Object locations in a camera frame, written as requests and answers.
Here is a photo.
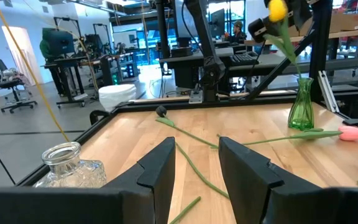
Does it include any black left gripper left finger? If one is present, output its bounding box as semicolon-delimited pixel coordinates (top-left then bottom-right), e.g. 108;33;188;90
0;136;177;224

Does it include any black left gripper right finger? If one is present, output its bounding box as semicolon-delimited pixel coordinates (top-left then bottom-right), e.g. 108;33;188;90
218;136;358;224

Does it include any pink artificial tulip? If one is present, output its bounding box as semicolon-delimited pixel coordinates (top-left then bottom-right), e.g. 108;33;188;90
210;124;358;149

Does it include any black artificial tulip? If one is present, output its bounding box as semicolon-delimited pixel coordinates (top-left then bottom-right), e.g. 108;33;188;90
155;105;219;149
175;142;230;200

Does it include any green stem piece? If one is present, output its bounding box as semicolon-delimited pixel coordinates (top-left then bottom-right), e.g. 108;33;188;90
168;195;202;224

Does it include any clear cut glass vase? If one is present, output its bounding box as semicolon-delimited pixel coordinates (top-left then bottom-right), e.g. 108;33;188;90
33;141;108;189

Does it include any green glass vase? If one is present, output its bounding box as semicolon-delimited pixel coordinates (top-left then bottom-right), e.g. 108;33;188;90
287;77;315;131

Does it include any cardboard box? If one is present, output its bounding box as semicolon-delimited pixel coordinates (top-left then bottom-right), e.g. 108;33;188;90
287;12;358;37

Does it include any person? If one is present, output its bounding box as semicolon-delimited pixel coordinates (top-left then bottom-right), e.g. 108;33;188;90
227;20;248;44

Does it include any black keyboard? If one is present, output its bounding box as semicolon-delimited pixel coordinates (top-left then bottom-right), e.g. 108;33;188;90
229;52;260;67

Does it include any black computer monitor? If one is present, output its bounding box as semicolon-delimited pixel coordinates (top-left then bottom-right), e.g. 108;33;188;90
209;8;226;39

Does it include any silver aluminium profile bar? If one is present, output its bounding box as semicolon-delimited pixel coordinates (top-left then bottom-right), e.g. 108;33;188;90
317;70;341;113

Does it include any black corner clamp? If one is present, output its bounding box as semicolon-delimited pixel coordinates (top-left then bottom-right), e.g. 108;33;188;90
89;109;111;126

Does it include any grey desk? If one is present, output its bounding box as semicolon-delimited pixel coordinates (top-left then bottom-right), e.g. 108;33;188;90
158;46;260;90

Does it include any black desk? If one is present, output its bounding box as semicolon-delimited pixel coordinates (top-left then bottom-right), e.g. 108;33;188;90
41;52;136;109

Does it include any dark computer monitor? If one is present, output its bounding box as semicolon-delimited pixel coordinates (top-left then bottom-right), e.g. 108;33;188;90
39;27;76;60

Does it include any black frame post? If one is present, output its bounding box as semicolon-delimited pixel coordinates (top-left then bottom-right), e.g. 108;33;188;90
308;0;334;103

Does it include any black diagonal frame brace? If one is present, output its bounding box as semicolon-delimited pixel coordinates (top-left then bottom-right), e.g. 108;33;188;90
246;29;317;101

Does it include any black table frame rim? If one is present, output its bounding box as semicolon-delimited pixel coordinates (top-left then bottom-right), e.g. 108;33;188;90
16;95;358;187

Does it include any yellow hanging cable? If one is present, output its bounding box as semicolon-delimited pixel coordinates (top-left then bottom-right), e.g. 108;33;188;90
0;0;70;143

